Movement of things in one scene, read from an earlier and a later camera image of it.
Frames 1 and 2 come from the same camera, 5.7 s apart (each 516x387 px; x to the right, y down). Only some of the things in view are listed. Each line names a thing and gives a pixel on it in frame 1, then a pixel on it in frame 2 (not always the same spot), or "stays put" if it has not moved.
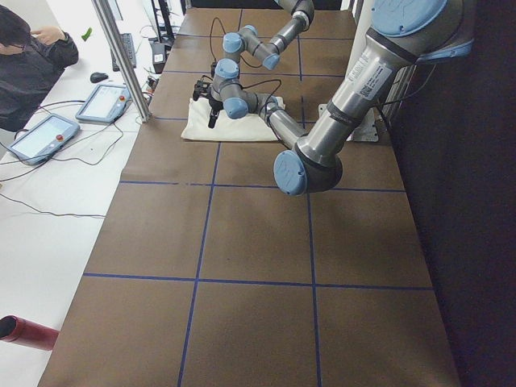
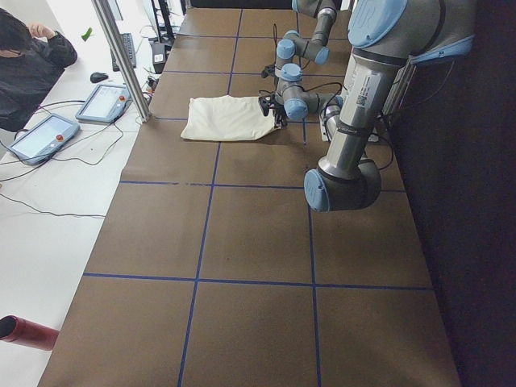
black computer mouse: x=97 y=76 stays put
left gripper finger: x=214 y=114 -> x=280 y=122
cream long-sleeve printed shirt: x=250 y=127 stays put
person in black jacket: x=31 y=61 stays put
